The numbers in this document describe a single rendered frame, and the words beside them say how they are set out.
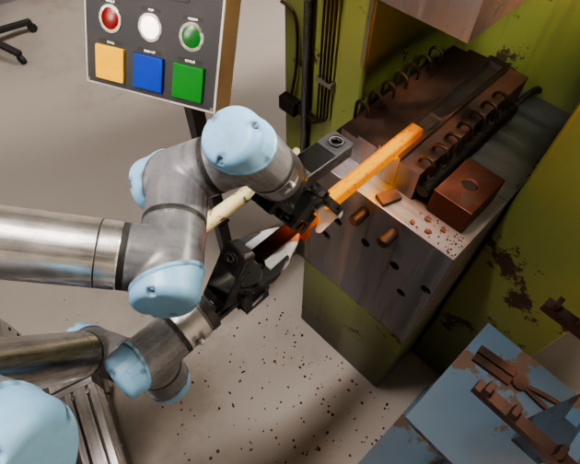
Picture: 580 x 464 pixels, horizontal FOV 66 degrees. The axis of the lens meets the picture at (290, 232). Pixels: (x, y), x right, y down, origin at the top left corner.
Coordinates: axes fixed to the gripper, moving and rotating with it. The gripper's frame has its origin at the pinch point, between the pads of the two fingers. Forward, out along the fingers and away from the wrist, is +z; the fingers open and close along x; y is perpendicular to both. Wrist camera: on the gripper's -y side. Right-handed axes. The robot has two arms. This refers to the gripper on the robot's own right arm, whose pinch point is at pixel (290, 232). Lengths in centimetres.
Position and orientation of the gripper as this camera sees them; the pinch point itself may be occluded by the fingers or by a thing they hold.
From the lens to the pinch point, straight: 76.8
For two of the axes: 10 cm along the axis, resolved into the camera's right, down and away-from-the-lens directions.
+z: 7.1, -5.8, 4.0
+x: 7.0, 5.9, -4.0
